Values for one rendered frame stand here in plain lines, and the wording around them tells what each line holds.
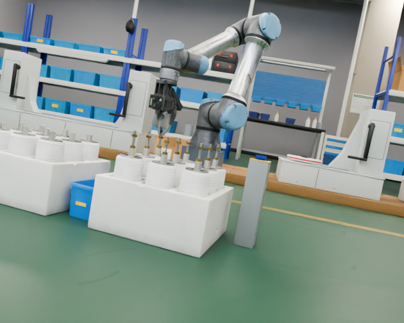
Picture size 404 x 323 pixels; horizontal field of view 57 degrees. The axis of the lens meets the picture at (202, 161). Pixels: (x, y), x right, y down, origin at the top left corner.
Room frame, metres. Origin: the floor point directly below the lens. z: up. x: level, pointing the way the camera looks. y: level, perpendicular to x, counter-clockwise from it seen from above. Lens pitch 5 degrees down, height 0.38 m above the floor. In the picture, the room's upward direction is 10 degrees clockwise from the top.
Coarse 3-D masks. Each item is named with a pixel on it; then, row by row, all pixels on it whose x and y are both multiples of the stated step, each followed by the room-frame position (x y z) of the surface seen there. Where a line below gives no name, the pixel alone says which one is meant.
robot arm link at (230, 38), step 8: (240, 24) 1.73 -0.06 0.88; (224, 32) 1.73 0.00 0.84; (232, 32) 1.73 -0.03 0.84; (240, 32) 1.73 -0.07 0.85; (208, 40) 1.68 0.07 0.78; (216, 40) 1.68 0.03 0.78; (224, 40) 1.70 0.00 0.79; (232, 40) 1.72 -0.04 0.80; (240, 40) 1.74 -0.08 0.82; (192, 48) 1.64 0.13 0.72; (200, 48) 1.64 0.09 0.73; (208, 48) 1.66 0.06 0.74; (216, 48) 1.68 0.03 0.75; (224, 48) 1.71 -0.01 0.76; (208, 56) 1.67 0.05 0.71
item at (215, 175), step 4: (212, 172) 1.26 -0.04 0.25; (216, 172) 1.27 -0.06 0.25; (212, 176) 1.26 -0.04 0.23; (216, 176) 1.27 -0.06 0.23; (212, 180) 1.26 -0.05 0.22; (216, 180) 1.28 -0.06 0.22; (212, 184) 1.26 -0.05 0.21; (216, 184) 1.28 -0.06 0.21; (212, 188) 1.27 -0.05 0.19; (216, 188) 1.29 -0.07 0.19; (212, 192) 1.27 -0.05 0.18
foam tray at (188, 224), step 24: (96, 192) 1.19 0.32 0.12; (120, 192) 1.17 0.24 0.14; (144, 192) 1.15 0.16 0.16; (168, 192) 1.13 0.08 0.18; (216, 192) 1.26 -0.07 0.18; (96, 216) 1.19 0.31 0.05; (120, 216) 1.16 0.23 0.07; (144, 216) 1.14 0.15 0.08; (168, 216) 1.12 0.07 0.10; (192, 216) 1.10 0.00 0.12; (216, 216) 1.23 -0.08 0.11; (144, 240) 1.14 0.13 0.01; (168, 240) 1.12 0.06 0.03; (192, 240) 1.10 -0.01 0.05
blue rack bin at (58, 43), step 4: (56, 40) 6.21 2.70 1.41; (60, 40) 6.20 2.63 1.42; (56, 44) 6.22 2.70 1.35; (60, 44) 6.21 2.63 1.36; (64, 44) 6.20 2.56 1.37; (68, 44) 6.19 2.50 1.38; (72, 44) 6.18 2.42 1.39; (76, 44) 6.22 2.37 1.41; (72, 48) 6.18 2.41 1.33; (76, 48) 6.26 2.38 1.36
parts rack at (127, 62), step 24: (24, 24) 6.28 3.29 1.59; (48, 24) 6.81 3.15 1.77; (24, 48) 6.27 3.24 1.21; (48, 48) 6.21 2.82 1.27; (144, 48) 6.56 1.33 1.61; (0, 72) 6.32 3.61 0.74; (192, 72) 5.86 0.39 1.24; (216, 72) 5.81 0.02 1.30; (120, 96) 6.02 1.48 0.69; (96, 120) 6.06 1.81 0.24
